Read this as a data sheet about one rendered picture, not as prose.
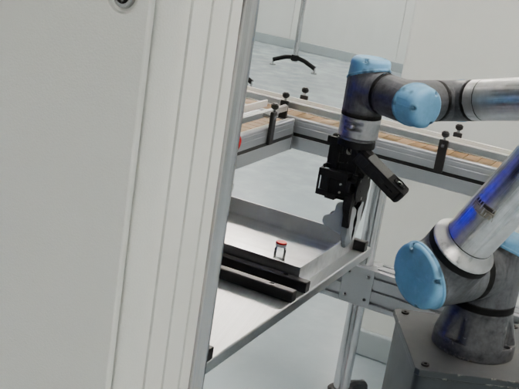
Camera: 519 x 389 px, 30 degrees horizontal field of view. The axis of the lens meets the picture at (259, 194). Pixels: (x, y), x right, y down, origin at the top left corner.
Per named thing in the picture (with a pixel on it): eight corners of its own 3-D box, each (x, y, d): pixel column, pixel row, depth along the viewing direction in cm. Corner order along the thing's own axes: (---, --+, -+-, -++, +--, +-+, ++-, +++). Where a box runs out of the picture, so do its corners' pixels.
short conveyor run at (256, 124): (167, 199, 217) (176, 131, 213) (110, 181, 223) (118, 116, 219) (295, 150, 277) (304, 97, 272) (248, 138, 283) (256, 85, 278)
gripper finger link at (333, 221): (321, 240, 188) (330, 194, 185) (350, 248, 185) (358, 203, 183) (315, 244, 185) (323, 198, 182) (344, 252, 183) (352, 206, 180)
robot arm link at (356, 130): (386, 118, 181) (371, 123, 174) (382, 141, 182) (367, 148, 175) (350, 109, 184) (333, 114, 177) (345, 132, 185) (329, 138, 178)
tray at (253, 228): (136, 232, 183) (138, 214, 182) (205, 204, 206) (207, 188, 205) (296, 285, 169) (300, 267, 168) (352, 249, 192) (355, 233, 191)
